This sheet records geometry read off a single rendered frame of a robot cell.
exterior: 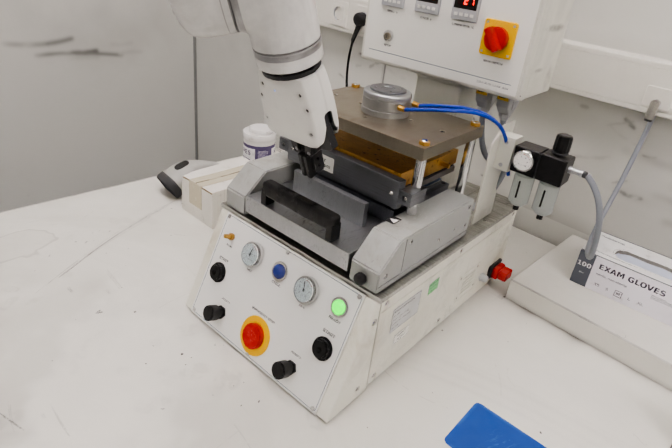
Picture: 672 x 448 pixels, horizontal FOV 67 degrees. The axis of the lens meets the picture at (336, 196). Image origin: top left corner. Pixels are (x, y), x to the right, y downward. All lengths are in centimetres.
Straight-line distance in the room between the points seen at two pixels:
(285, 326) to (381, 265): 19
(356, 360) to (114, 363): 37
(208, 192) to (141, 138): 126
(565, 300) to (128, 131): 183
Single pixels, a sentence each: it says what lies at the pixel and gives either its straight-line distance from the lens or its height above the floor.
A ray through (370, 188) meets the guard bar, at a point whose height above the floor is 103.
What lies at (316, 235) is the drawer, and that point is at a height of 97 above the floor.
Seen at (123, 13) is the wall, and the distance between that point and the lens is 223.
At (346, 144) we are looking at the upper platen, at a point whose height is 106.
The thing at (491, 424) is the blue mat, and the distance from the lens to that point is 84.
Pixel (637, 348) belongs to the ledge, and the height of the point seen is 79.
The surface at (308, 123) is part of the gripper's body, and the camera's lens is 64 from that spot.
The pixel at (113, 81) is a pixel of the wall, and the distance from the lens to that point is 226.
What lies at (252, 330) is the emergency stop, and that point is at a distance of 82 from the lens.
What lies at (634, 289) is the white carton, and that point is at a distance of 110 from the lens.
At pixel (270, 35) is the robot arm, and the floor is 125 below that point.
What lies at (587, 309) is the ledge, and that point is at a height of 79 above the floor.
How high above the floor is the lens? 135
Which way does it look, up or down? 26 degrees down
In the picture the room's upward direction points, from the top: 7 degrees clockwise
